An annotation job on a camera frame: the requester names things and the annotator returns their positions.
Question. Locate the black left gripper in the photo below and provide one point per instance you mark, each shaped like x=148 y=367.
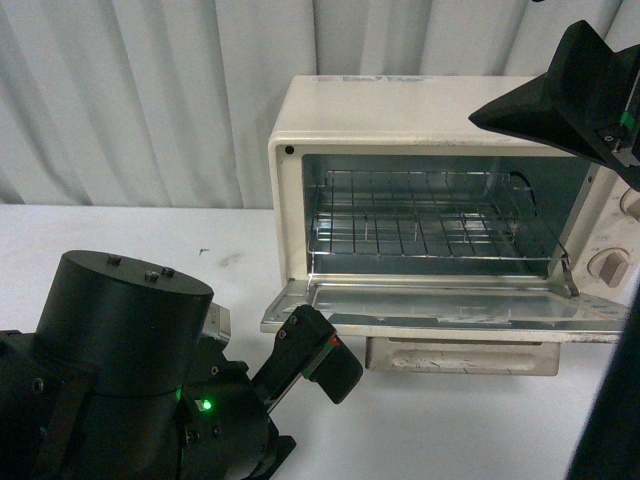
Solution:
x=225 y=429

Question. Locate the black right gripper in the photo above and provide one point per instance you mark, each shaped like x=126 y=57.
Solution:
x=586 y=104

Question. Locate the glass oven door with handle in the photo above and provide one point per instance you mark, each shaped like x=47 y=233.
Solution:
x=464 y=328

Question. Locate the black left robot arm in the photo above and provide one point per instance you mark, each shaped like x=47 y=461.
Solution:
x=121 y=380

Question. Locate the beige upper oven knob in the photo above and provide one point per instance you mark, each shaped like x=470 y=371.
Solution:
x=630 y=204

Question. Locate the beige oven knob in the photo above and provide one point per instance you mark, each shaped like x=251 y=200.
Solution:
x=610 y=266
x=630 y=204

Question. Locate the beige lower oven knob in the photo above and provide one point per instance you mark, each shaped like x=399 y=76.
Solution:
x=610 y=266

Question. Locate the white Toshiba toaster oven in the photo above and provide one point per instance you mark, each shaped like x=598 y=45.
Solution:
x=422 y=124

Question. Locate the white pleated curtain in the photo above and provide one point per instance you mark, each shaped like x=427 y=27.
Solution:
x=171 y=103

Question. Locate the metal oven wire rack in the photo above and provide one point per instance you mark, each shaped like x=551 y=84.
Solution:
x=428 y=215

